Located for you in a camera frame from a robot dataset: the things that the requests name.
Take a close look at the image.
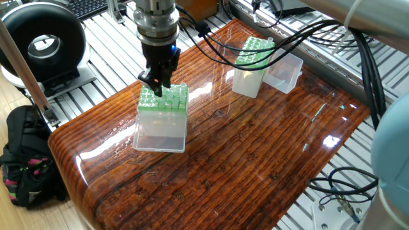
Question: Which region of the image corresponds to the brown wooden pole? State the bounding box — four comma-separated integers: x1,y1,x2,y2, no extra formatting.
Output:
0,22,58,125

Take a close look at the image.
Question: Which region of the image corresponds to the black backpack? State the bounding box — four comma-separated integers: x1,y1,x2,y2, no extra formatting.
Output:
0,105,68,208

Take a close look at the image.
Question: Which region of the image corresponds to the silver metal bracket post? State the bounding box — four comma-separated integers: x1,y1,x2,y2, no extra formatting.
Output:
107,0,128,25

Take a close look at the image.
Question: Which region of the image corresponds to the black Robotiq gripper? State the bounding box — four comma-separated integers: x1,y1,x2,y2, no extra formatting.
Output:
138,38,182,96

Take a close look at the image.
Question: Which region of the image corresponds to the black keyboard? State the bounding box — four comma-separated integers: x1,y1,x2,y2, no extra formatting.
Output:
64,0,109,19

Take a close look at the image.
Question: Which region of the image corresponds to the white perforated base plate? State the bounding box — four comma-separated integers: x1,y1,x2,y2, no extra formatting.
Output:
312,199,373,230

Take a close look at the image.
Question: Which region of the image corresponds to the clear pipette box green rack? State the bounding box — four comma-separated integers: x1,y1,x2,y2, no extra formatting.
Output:
133,83,189,153
231,36,304,98

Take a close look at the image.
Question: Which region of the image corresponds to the black loose cable with plug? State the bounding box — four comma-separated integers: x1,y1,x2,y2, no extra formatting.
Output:
310,167,381,221

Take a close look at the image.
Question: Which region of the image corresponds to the black gripper cable bundle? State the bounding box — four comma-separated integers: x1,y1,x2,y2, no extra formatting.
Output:
176,0,389,138

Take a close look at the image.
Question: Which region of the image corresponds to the black round ring device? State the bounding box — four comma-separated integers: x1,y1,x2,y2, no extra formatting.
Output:
0,3,90,96

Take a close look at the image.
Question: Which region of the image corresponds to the cardboard box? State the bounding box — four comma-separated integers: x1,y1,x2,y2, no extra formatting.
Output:
176,0,221,21

